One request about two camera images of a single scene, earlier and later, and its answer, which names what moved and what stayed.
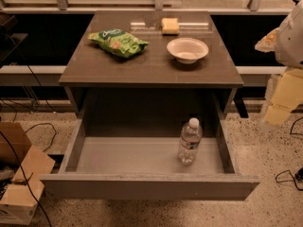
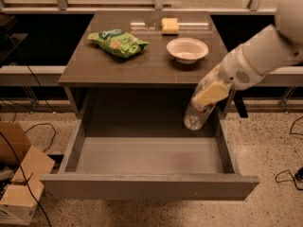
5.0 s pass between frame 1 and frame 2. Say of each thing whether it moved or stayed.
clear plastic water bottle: moved
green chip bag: stayed
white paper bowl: stayed
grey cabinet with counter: stayed
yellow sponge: stayed
